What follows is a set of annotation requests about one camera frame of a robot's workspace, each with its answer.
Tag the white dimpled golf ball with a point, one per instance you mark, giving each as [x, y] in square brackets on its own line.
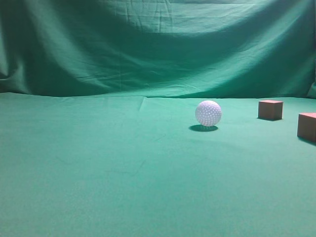
[208, 113]

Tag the red-brown wooden cube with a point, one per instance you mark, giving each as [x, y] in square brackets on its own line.
[270, 110]

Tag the red-brown cube at edge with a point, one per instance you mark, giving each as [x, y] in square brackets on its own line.
[307, 126]

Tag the green cloth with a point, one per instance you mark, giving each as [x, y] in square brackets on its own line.
[98, 133]

